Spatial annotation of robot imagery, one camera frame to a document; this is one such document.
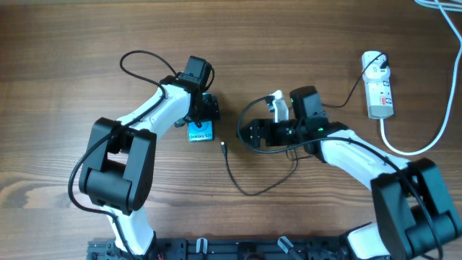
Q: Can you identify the Galaxy S25 smartphone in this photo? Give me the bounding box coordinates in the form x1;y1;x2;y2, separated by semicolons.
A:
188;121;214;142

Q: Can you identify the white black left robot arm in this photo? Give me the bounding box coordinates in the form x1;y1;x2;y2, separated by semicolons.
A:
69;56;219;259

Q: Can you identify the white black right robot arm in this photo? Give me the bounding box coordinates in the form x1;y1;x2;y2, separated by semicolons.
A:
237;86;461;259

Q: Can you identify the white power strip socket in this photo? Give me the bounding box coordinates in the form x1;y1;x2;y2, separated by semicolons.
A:
361;51;393;119

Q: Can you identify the black mounting rail base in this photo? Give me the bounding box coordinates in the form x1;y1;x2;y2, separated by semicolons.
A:
86;235;347;260

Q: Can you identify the white power strip cord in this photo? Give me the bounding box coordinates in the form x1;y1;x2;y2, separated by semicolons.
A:
379;0;462;157

